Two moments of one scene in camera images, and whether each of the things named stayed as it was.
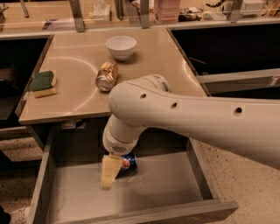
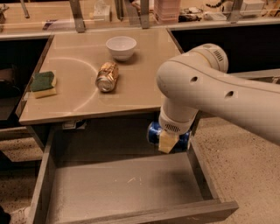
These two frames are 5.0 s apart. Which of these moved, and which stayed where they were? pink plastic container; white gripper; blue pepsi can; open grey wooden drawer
Moved: blue pepsi can; white gripper
Stayed: pink plastic container; open grey wooden drawer
